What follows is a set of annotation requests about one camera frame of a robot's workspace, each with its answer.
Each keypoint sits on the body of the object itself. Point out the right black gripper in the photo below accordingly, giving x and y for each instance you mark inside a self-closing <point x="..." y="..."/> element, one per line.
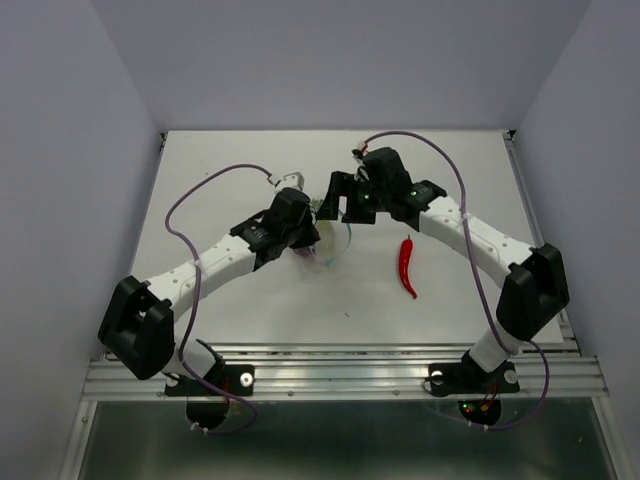
<point x="342" y="185"/>

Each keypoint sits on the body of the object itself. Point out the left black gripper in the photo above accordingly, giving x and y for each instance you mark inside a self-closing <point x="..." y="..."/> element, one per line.
<point x="311" y="234"/>

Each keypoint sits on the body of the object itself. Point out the clear zip top bag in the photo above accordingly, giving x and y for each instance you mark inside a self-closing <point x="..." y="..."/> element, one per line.
<point x="343" y="233"/>

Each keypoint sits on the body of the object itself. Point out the purple onion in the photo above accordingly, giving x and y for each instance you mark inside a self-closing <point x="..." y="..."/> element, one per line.
<point x="307" y="253"/>

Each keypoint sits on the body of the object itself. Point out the white radish with leaves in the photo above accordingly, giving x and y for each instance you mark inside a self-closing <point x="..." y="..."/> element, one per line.
<point x="326" y="246"/>

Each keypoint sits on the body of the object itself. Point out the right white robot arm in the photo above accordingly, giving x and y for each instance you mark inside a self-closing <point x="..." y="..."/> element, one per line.
<point x="532" y="279"/>

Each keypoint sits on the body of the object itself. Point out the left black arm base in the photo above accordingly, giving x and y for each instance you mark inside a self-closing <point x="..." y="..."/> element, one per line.
<point x="215" y="385"/>

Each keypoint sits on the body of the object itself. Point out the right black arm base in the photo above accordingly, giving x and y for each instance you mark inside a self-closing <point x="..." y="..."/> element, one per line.
<point x="479" y="391"/>

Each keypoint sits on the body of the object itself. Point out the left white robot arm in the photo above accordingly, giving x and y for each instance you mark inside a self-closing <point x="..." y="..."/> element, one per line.
<point x="138" y="326"/>

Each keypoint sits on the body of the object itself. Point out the red chili pepper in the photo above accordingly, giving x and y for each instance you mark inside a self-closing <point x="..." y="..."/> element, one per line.
<point x="403" y="264"/>

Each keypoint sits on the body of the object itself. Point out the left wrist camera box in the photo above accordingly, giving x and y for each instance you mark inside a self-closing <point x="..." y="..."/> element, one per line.
<point x="294" y="180"/>

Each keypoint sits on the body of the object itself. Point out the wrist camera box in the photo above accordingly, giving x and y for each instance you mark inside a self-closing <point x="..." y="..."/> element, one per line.
<point x="358" y="154"/>
<point x="294" y="180"/>

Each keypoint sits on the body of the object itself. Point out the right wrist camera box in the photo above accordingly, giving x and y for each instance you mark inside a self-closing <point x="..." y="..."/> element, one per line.
<point x="358" y="154"/>

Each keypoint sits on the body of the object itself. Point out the aluminium mounting rail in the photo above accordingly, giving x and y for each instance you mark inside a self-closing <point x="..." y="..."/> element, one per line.
<point x="341" y="372"/>

